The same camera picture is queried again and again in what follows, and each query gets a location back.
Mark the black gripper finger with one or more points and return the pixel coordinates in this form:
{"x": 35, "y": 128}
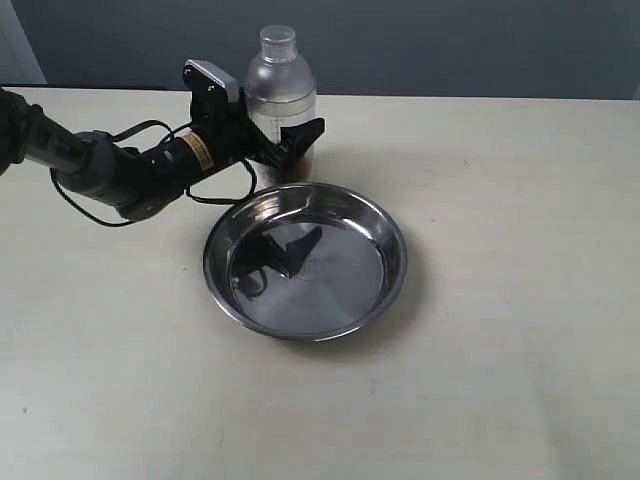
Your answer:
{"x": 295, "y": 144}

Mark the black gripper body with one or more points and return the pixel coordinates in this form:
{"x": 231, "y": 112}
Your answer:
{"x": 226, "y": 128}

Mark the clear plastic shaker bottle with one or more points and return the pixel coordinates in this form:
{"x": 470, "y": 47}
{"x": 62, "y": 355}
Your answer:
{"x": 279, "y": 86}

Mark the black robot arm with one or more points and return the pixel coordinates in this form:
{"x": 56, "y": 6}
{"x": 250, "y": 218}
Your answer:
{"x": 139, "y": 184}

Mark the round stainless steel tray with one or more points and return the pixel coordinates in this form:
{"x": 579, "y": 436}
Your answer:
{"x": 306, "y": 262}

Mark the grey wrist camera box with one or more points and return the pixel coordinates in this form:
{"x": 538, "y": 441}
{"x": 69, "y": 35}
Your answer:
{"x": 212, "y": 75}

